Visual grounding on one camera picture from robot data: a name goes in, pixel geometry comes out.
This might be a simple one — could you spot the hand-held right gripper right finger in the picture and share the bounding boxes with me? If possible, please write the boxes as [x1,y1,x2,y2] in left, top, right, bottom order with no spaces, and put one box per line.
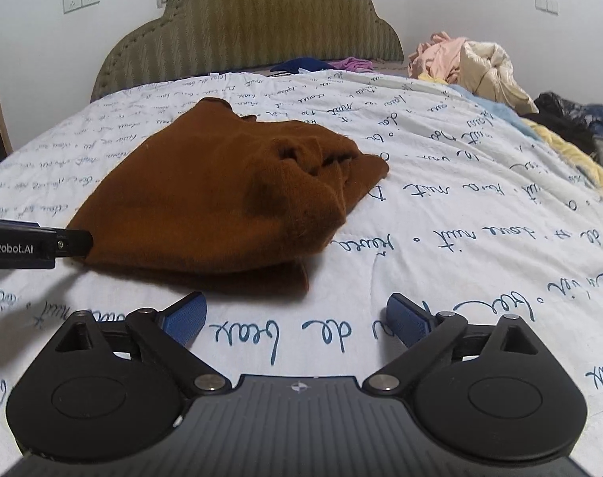
[362,294,548,393]

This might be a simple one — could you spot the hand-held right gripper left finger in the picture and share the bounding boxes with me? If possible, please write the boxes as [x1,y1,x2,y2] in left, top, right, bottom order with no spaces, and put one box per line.
[48,292,233,396]

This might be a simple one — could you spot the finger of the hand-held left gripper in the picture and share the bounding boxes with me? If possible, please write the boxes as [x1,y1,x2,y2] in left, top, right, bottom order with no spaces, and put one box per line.
[58,230,94,259]

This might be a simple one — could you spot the brown knit garment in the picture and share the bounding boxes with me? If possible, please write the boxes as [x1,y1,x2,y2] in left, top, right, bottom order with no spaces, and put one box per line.
[66,97,390,295]

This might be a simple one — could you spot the pink crumpled clothes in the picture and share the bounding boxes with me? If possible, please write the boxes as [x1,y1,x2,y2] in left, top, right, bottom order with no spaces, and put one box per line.
[407,31,468,83]

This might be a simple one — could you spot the white printed blanket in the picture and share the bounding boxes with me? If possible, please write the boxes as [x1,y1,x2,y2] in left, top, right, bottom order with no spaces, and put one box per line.
[0,67,603,463]

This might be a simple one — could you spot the light blue cloth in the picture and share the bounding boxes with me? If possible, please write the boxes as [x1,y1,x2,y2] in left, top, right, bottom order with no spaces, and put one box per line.
[448,82,541,139]

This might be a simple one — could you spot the yellow cloth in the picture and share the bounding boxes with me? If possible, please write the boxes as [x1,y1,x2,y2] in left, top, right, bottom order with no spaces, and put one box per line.
[525,120,603,204]

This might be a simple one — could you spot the dark crumpled cloth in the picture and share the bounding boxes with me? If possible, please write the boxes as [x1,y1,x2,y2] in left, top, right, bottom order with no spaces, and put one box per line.
[522,91,603,157]

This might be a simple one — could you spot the purple cloth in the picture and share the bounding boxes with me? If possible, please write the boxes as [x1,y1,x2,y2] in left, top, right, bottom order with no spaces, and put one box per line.
[328,56,374,73]

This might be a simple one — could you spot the navy blue cloth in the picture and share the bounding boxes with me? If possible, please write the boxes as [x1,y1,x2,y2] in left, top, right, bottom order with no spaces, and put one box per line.
[270,57,334,75]

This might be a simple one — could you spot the olive upholstered headboard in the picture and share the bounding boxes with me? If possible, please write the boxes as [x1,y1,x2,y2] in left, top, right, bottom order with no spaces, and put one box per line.
[90,0,406,103]

